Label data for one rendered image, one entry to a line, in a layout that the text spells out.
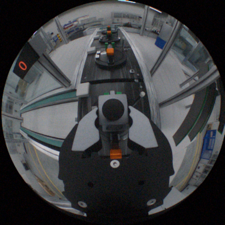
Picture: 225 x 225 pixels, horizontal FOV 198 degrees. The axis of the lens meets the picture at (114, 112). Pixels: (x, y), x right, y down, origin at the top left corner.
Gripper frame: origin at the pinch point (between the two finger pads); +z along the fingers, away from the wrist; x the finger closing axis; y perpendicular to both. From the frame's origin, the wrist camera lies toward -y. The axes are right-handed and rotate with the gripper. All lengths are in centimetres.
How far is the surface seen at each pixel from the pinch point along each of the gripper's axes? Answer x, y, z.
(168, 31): 57, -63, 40
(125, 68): 5.3, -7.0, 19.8
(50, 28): -658, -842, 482
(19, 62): -19.0, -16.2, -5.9
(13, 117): -107, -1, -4
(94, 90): -6.0, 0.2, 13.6
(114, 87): 0.6, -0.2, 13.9
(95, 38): -11, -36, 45
